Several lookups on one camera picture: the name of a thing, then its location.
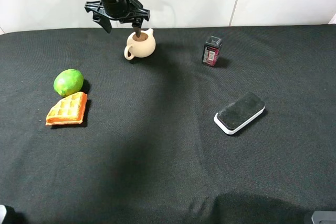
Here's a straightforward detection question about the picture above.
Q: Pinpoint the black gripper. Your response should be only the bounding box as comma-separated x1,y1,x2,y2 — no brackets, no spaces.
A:
85,0,150,38

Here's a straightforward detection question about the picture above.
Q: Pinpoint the beige ceramic teapot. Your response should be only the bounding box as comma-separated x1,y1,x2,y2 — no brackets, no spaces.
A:
124,28,156,60

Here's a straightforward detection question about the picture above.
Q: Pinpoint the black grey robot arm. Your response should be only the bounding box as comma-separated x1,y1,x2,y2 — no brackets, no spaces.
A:
85,0,150,37

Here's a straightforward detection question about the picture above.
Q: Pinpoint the green lime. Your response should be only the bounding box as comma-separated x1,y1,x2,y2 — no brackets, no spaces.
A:
54,69,84,97

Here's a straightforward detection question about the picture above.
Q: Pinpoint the small black red box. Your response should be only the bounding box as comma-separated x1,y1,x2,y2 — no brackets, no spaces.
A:
202,36,223,67

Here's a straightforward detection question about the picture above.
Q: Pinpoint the orange waffle toy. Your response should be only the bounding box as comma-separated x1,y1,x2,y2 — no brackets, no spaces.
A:
46,92,88,126

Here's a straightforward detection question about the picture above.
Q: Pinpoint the black white board eraser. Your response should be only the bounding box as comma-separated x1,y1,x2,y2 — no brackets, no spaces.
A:
214,92,265,135

